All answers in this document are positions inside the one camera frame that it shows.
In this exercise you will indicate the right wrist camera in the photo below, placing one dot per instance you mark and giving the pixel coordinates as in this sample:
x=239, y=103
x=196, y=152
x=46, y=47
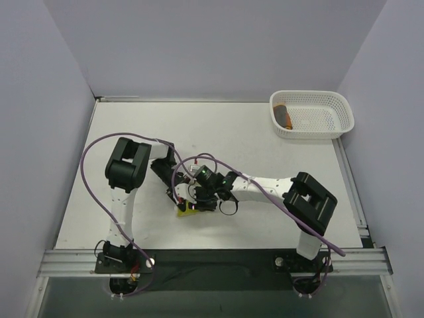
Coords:
x=204, y=176

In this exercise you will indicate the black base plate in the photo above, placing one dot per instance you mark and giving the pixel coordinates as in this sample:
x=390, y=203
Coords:
x=236, y=270

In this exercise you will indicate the orange grey towel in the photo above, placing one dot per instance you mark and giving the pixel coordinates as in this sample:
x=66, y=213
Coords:
x=282, y=116

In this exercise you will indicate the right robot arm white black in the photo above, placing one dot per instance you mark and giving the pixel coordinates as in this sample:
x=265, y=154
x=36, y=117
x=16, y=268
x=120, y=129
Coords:
x=302, y=198

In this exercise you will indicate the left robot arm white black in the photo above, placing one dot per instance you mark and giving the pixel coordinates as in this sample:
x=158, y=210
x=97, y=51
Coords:
x=125, y=172

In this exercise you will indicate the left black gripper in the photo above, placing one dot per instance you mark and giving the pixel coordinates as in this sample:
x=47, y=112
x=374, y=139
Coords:
x=173, y=192

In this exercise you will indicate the yellow green towel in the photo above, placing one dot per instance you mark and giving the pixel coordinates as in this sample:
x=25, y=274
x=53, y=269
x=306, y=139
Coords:
x=185, y=209

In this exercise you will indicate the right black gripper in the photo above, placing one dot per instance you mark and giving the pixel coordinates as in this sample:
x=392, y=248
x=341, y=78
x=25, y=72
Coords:
x=203, y=194

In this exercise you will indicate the aluminium frame rail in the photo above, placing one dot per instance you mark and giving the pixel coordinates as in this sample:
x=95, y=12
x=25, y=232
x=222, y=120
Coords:
x=86, y=263

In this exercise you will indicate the white plastic perforated basket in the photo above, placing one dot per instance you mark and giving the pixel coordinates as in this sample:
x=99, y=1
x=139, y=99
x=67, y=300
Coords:
x=315, y=115

